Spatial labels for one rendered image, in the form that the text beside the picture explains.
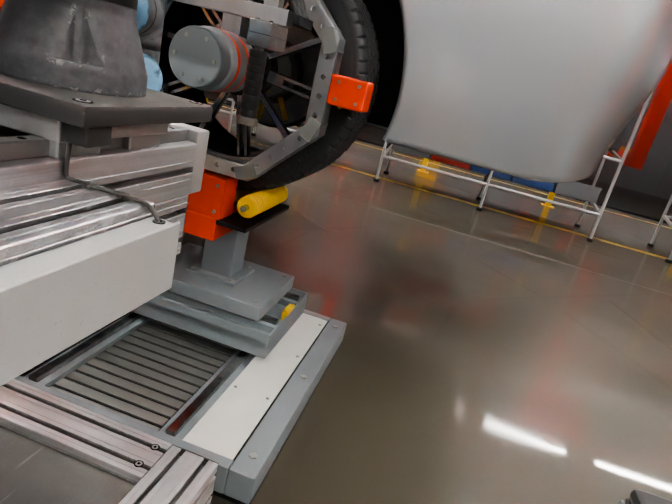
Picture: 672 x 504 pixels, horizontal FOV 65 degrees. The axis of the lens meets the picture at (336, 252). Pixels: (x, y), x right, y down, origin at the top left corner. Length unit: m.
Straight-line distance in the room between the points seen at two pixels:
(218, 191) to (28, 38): 0.87
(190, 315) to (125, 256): 1.13
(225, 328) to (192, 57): 0.73
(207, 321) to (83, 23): 1.10
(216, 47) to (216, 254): 0.66
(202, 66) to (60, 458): 0.81
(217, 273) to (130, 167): 1.03
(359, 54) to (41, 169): 0.95
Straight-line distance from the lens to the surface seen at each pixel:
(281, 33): 1.14
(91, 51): 0.58
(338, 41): 1.28
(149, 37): 0.94
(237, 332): 1.53
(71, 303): 0.42
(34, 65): 0.58
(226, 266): 1.62
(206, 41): 1.23
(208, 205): 1.41
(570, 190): 5.12
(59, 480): 0.98
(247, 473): 1.19
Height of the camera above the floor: 0.89
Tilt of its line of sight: 19 degrees down
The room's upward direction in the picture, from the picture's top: 14 degrees clockwise
